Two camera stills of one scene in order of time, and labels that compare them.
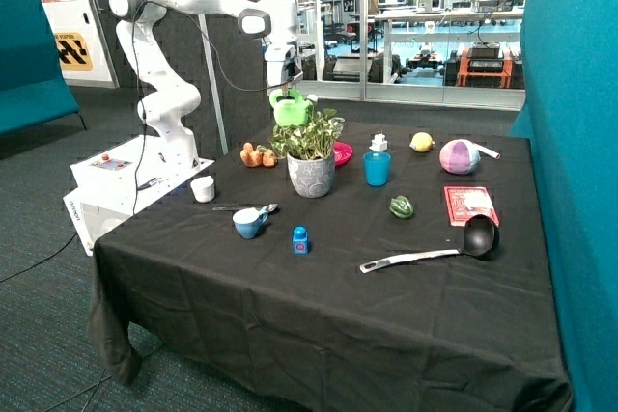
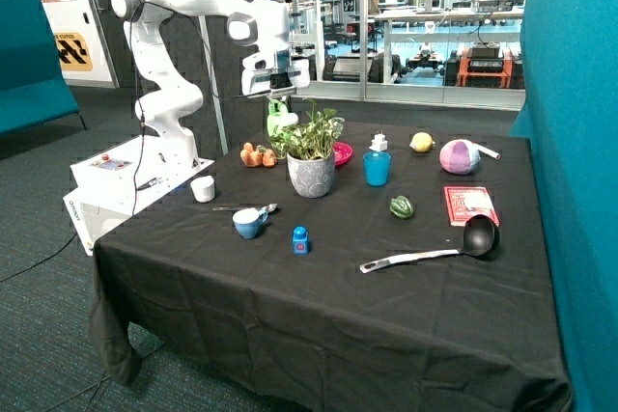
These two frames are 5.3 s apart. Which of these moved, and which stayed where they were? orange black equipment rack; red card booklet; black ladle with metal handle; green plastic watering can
Moved: green plastic watering can
Stayed: black ladle with metal handle; orange black equipment rack; red card booklet
